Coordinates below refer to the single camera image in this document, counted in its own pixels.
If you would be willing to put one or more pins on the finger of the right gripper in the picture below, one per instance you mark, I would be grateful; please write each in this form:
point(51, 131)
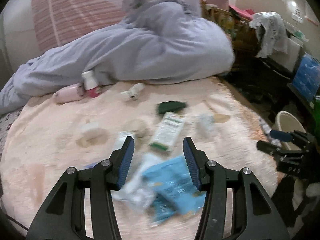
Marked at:
point(269, 149)
point(283, 136)

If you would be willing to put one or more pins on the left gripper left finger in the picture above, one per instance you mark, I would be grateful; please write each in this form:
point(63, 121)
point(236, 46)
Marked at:
point(62, 214)

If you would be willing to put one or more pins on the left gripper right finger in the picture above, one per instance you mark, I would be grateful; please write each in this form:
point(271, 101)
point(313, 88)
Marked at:
point(236, 205)

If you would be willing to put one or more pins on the light blue wrapper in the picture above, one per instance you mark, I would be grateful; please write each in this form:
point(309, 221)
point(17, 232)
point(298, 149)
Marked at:
point(174, 190)

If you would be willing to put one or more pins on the green white medicine box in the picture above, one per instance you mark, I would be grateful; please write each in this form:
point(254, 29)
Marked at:
point(167, 133)

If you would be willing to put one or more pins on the dark green packet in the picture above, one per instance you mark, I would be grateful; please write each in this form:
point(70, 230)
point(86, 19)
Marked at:
point(170, 106)

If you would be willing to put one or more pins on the cream tissue ball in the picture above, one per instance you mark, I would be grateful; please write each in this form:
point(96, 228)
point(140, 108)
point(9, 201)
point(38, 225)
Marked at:
point(138, 127)

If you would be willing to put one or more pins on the white foam block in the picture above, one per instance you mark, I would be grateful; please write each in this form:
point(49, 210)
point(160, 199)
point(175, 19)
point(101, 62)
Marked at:
point(90, 129)

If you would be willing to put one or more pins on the cream trash bin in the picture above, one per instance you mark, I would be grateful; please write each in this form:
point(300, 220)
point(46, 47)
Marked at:
point(286, 122)

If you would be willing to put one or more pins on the blue tissue pack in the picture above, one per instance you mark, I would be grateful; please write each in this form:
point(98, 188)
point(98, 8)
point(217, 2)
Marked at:
point(306, 80)

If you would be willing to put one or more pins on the white plastic bag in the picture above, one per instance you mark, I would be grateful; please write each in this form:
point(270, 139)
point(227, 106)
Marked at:
point(270, 32)

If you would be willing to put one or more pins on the wooden baby crib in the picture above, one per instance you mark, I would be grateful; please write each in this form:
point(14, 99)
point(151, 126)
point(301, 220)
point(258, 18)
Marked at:
point(237, 28)

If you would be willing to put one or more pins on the pink thermos bottle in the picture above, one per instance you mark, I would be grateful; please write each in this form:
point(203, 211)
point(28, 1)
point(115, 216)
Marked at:
point(69, 94)

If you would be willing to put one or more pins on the white pink pill bottle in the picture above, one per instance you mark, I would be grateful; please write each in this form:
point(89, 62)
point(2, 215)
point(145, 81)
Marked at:
point(91, 84)

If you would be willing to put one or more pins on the light blue duvet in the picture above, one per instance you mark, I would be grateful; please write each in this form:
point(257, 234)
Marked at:
point(161, 41)

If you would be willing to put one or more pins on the pink striped curtain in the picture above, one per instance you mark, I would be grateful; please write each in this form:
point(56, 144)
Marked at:
point(58, 22)

